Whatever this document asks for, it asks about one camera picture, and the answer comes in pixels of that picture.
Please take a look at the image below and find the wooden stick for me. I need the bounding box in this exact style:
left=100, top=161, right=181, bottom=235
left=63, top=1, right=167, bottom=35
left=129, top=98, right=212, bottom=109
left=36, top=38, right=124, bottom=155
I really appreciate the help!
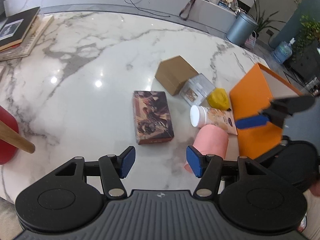
left=0, top=121, right=35, bottom=154

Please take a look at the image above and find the tall green potted plant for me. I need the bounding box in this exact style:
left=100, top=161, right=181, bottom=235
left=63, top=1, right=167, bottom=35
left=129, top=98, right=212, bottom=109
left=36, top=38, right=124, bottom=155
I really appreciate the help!
left=253, top=0, right=286, bottom=34

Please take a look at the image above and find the blue water jug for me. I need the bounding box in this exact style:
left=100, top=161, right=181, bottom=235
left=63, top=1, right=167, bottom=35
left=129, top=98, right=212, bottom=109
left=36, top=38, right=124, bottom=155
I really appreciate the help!
left=271, top=37, right=296, bottom=64

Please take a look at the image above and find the stack of books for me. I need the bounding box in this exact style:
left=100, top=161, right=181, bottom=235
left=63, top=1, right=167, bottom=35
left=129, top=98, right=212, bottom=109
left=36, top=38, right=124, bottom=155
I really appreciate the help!
left=1, top=7, right=54, bottom=61

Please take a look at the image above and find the grey metal trash bin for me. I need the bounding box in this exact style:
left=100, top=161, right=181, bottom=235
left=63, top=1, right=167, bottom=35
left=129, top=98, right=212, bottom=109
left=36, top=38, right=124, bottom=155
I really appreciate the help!
left=226, top=12, right=258, bottom=46

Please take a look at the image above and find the red cup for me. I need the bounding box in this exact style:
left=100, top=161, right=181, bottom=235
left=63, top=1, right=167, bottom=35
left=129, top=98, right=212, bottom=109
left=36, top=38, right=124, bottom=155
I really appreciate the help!
left=0, top=106, right=20, bottom=165

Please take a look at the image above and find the dark illustrated card box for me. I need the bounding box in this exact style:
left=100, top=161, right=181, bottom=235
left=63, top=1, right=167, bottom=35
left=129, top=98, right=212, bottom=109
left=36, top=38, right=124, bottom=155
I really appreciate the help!
left=132, top=90, right=174, bottom=145

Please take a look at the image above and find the person right hand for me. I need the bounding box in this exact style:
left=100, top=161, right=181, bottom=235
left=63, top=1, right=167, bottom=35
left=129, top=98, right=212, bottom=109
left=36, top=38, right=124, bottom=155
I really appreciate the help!
left=309, top=181, right=320, bottom=197

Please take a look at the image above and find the trailing ivy plant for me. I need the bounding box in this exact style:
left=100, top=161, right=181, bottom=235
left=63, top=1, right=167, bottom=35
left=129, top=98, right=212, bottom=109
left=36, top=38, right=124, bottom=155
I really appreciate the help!
left=292, top=15, right=320, bottom=61

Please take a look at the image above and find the clear plastic cube box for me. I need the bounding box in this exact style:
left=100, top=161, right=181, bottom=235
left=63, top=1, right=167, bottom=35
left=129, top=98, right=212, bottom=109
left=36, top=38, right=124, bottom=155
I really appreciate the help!
left=179, top=73, right=215, bottom=106

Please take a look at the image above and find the white peach-print wipes canister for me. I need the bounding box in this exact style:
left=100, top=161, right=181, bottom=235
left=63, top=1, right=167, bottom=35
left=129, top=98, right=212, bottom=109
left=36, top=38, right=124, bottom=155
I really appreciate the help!
left=190, top=105, right=238, bottom=135

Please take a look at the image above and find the brown cardboard box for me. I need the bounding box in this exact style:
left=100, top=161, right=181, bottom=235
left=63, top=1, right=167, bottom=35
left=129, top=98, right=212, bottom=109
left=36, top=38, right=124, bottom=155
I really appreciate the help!
left=155, top=56, right=199, bottom=96

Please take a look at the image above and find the dark cabinet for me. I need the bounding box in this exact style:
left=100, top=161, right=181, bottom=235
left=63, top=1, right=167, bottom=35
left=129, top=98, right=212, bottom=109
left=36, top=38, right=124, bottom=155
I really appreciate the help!
left=290, top=40, right=319, bottom=83

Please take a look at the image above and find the orange cardboard storage box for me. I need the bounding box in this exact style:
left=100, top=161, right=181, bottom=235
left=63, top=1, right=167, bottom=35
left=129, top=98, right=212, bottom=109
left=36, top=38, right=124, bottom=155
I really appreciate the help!
left=229, top=63, right=315, bottom=159

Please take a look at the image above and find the woven pastel basket bag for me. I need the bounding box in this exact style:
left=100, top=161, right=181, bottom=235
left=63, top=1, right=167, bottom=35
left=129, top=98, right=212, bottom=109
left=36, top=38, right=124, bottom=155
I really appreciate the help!
left=244, top=31, right=258, bottom=50

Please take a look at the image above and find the pink flip-cap bottle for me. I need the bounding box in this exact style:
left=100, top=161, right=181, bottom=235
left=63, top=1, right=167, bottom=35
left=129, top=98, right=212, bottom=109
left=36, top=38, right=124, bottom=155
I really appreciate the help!
left=192, top=125, right=229, bottom=159

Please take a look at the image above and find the yellow tape measure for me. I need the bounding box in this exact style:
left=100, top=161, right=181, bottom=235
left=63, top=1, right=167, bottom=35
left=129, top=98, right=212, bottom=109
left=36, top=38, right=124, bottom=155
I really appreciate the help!
left=207, top=88, right=230, bottom=111

